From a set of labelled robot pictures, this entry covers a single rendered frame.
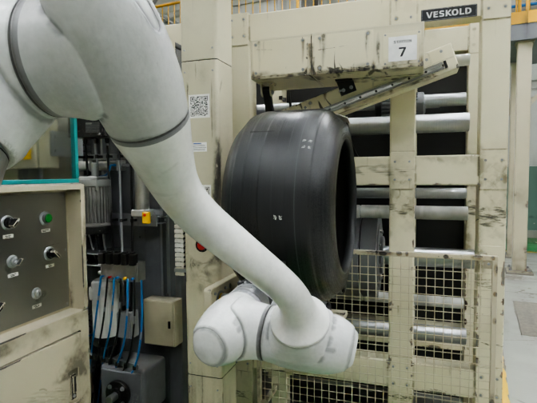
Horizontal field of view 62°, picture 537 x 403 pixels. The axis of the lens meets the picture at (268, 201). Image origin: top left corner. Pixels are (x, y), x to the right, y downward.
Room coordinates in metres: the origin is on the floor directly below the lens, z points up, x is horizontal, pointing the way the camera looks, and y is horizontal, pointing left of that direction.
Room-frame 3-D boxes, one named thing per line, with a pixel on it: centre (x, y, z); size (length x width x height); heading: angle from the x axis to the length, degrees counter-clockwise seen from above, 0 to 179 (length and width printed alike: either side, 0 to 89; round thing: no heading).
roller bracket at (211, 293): (1.52, 0.12, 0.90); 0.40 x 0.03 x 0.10; 161
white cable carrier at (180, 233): (1.52, 0.29, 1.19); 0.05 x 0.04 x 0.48; 161
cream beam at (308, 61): (1.70, -0.26, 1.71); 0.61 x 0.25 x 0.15; 71
